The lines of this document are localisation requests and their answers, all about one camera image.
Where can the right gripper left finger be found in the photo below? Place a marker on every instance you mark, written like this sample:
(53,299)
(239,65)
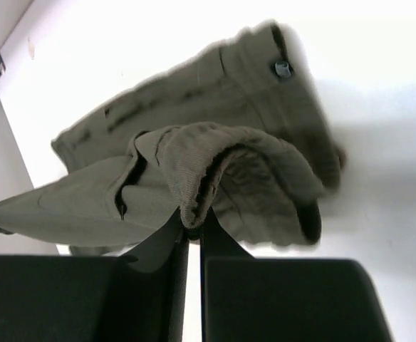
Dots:
(155,291)

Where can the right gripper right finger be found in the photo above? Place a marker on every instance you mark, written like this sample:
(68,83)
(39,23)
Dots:
(214,242)

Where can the olive green shorts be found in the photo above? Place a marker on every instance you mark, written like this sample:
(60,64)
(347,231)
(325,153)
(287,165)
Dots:
(235,131)

